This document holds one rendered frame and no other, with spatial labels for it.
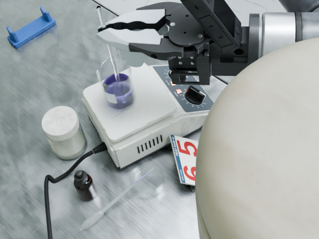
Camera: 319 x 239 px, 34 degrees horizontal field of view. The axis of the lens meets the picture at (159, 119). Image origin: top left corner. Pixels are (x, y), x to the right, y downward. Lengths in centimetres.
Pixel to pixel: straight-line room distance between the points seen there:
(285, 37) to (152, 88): 27
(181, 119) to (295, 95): 67
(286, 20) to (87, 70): 46
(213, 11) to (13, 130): 48
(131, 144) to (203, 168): 66
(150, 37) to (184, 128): 23
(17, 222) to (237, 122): 73
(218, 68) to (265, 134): 56
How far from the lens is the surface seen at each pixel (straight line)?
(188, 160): 84
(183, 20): 68
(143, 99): 84
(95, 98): 85
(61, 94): 99
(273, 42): 66
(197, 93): 87
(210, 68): 71
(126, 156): 84
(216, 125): 16
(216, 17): 64
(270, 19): 67
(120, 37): 68
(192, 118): 85
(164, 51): 65
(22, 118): 98
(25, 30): 111
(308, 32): 67
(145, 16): 70
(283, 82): 17
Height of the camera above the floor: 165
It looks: 55 degrees down
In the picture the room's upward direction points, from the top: 10 degrees counter-clockwise
